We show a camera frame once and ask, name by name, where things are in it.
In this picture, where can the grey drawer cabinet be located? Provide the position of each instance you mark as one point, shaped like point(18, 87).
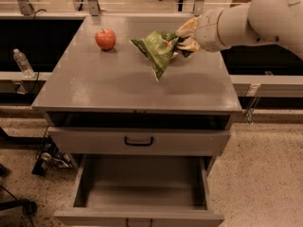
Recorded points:
point(116, 88)

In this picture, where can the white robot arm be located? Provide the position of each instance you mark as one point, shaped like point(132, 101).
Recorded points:
point(258, 22)

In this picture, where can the green jalapeno chip bag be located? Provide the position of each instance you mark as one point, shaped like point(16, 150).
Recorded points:
point(159, 47)

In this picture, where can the black upper drawer handle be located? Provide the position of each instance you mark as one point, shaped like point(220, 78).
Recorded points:
point(138, 142)

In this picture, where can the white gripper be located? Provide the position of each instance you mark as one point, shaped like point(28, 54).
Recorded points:
point(206, 32)

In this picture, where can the open grey lower drawer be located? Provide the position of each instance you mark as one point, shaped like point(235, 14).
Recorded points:
point(140, 191)

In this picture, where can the clear plastic water bottle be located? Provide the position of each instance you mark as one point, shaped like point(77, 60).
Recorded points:
point(23, 63)

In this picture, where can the red apple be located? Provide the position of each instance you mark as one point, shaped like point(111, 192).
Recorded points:
point(105, 39)

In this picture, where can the black chair base left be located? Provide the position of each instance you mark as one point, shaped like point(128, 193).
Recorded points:
point(29, 207)

